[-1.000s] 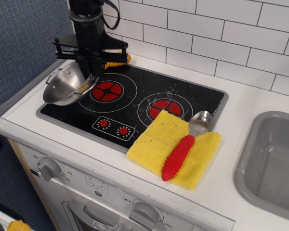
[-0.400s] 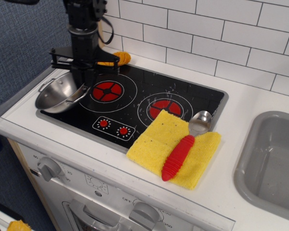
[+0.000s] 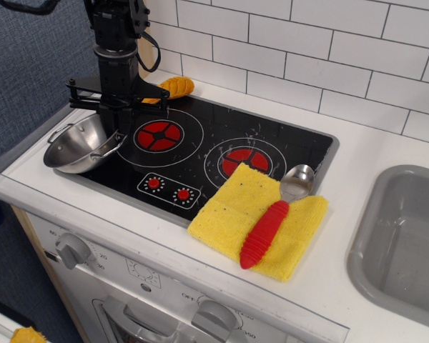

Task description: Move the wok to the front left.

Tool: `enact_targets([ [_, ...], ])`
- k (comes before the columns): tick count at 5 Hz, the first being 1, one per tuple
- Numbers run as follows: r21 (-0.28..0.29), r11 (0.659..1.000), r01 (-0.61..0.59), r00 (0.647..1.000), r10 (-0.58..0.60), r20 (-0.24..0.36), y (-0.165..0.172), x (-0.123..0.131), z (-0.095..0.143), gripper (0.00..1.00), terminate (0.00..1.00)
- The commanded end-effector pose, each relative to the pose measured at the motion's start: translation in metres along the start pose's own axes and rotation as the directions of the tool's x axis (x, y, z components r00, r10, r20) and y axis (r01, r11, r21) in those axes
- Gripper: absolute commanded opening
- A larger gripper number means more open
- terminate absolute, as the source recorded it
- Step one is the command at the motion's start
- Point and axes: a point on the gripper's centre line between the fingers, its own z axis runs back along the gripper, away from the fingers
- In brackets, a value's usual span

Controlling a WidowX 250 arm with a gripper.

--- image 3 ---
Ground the grey right oven knob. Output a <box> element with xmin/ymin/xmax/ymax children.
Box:
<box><xmin>191</xmin><ymin>300</ymin><xmax>237</xmax><ymax>342</ymax></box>

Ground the yellow object at bottom left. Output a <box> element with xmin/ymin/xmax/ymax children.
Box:
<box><xmin>10</xmin><ymin>327</ymin><xmax>47</xmax><ymax>343</ymax></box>

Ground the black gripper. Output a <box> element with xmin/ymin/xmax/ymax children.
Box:
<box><xmin>66</xmin><ymin>51</ymin><xmax>170</xmax><ymax>136</ymax></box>

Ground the light wooden post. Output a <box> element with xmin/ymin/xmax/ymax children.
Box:
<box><xmin>137</xmin><ymin>1</ymin><xmax>157</xmax><ymax>79</ymax></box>

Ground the silver metal bowl with handles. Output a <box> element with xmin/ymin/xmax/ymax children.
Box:
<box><xmin>43</xmin><ymin>114</ymin><xmax>127</xmax><ymax>174</ymax></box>

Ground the yellow plush shrimp toy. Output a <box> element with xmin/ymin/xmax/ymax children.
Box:
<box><xmin>158</xmin><ymin>76</ymin><xmax>194</xmax><ymax>100</ymax></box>

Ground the white toy oven front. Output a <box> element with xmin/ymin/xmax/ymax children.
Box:
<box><xmin>29</xmin><ymin>215</ymin><xmax>348</xmax><ymax>342</ymax></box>

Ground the grey sink basin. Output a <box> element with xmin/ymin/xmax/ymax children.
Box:
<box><xmin>347</xmin><ymin>165</ymin><xmax>429</xmax><ymax>327</ymax></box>

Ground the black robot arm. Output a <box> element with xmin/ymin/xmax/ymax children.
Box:
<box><xmin>0</xmin><ymin>1</ymin><xmax>168</xmax><ymax>138</ymax></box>

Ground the grey oven knob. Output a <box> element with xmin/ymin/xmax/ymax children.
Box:
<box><xmin>56</xmin><ymin>233</ymin><xmax>91</xmax><ymax>270</ymax></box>
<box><xmin>191</xmin><ymin>300</ymin><xmax>237</xmax><ymax>342</ymax></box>

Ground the black toy stove top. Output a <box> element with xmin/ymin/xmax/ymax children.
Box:
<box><xmin>55</xmin><ymin>96</ymin><xmax>339</xmax><ymax>225</ymax></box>

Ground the yellow cloth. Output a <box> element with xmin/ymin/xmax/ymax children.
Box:
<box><xmin>188</xmin><ymin>164</ymin><xmax>329</xmax><ymax>282</ymax></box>

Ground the spoon with red handle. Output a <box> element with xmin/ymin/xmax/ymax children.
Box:
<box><xmin>240</xmin><ymin>164</ymin><xmax>315</xmax><ymax>269</ymax></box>

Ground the grey left oven knob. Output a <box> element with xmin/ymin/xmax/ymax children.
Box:
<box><xmin>56</xmin><ymin>233</ymin><xmax>91</xmax><ymax>270</ymax></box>

